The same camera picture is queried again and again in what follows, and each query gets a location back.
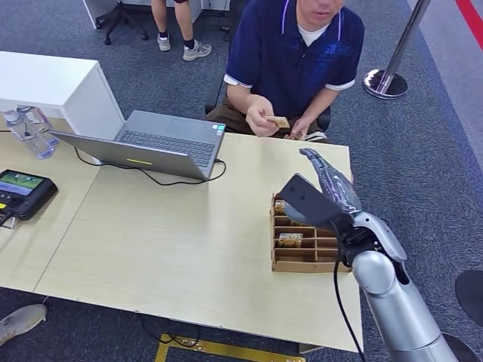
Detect person's left hand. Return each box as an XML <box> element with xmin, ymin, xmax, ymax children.
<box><xmin>288</xmin><ymin>117</ymin><xmax>312</xmax><ymax>141</ymax></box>

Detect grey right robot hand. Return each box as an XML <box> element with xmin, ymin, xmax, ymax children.
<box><xmin>299</xmin><ymin>147</ymin><xmax>363</xmax><ymax>216</ymax></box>

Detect person's right hand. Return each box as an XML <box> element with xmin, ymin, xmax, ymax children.
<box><xmin>245</xmin><ymin>94</ymin><xmax>281</xmax><ymax>138</ymax></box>

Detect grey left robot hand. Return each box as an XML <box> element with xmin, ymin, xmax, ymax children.
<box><xmin>0</xmin><ymin>304</ymin><xmax>48</xmax><ymax>348</ymax></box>

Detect brown wooden card holder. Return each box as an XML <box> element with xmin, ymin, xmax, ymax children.
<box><xmin>269</xmin><ymin>193</ymin><xmax>352</xmax><ymax>274</ymax></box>

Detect seated person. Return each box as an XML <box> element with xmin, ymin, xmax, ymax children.
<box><xmin>205</xmin><ymin>0</ymin><xmax>366</xmax><ymax>146</ymax></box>

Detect standing person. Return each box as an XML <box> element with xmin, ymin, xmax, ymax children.
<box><xmin>150</xmin><ymin>0</ymin><xmax>213</xmax><ymax>63</ymax></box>

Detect grey laptop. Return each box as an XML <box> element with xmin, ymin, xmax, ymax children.
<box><xmin>50</xmin><ymin>110</ymin><xmax>226</xmax><ymax>182</ymax></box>

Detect black controller with screen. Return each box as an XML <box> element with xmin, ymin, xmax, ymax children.
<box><xmin>0</xmin><ymin>169</ymin><xmax>59</xmax><ymax>222</ymax></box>

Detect black office chair with castors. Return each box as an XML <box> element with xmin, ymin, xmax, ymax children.
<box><xmin>94</xmin><ymin>0</ymin><xmax>149</xmax><ymax>47</ymax></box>

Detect round dark base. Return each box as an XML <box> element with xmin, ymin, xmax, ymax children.
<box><xmin>454</xmin><ymin>270</ymin><xmax>483</xmax><ymax>328</ymax></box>

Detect yellow floor tape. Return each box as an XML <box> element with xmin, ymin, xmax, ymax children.
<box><xmin>155</xmin><ymin>334</ymin><xmax>306</xmax><ymax>362</ymax></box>

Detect white cabinet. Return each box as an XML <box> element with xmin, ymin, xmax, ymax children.
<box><xmin>0</xmin><ymin>51</ymin><xmax>126</xmax><ymax>166</ymax></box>

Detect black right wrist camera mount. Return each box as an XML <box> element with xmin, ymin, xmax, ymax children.
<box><xmin>276</xmin><ymin>173</ymin><xmax>354</xmax><ymax>236</ymax></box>

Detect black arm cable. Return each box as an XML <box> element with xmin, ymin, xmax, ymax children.
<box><xmin>328</xmin><ymin>219</ymin><xmax>366</xmax><ymax>362</ymax></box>

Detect chrome stanchion post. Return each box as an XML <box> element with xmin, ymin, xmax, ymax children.
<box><xmin>362</xmin><ymin>0</ymin><xmax>432</xmax><ymax>100</ymax></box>

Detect black laptop cable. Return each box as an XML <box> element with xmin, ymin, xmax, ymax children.
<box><xmin>73</xmin><ymin>147</ymin><xmax>227</xmax><ymax>187</ymax></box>

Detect black floor cable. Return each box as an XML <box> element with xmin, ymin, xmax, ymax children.
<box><xmin>137</xmin><ymin>314</ymin><xmax>201</xmax><ymax>349</ymax></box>

